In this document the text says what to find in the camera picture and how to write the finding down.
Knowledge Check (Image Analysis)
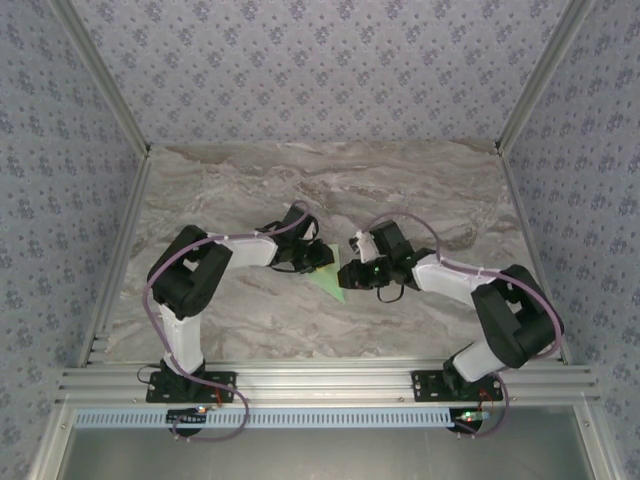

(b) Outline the light green paper sheet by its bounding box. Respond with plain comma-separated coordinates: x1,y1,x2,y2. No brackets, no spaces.
304,242,348,305

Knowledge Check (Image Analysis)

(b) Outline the grey metal panel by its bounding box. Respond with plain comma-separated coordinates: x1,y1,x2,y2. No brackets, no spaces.
29,404,621,480

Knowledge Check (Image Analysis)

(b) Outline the aluminium mounting rail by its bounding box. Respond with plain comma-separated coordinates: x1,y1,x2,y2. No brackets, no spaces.
54,363,601,407

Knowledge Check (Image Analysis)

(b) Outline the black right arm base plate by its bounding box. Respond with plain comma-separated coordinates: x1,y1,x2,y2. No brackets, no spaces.
410,368,503,404

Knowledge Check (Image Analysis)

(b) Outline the white slotted cable duct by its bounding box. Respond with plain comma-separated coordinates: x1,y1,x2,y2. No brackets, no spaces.
73,409,464,430

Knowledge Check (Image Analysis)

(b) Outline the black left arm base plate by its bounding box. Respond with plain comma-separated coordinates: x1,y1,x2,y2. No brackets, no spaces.
145,369,238,404

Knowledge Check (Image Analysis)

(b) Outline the aluminium table side rail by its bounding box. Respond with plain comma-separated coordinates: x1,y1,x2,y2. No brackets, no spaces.
77,149,154,369
497,149,574,366

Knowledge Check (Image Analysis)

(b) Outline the aluminium frame post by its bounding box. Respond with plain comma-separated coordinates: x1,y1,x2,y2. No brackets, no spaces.
494,0,599,157
49,0,152,157

